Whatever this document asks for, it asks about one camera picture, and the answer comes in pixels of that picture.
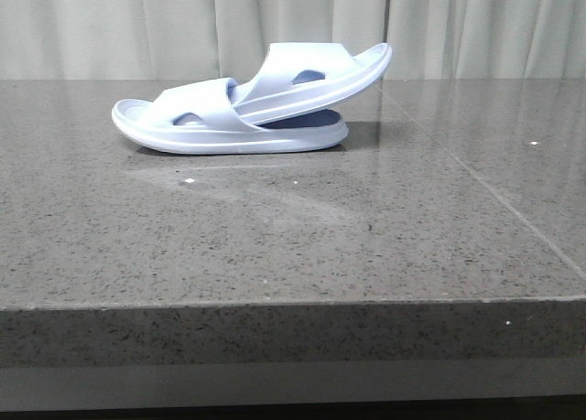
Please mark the light blue slipper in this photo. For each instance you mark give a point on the light blue slipper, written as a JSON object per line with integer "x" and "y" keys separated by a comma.
{"x": 301, "y": 77}
{"x": 199, "y": 119}

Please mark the grey-green curtain right panel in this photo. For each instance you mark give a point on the grey-green curtain right panel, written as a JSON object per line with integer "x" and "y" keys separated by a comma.
{"x": 502, "y": 39}

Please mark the grey-green curtain panel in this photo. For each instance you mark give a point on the grey-green curtain panel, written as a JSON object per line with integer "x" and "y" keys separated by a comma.
{"x": 172, "y": 39}
{"x": 502, "y": 39}

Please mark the grey-green curtain left panel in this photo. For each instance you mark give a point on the grey-green curtain left panel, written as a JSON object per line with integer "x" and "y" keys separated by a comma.
{"x": 172, "y": 39}

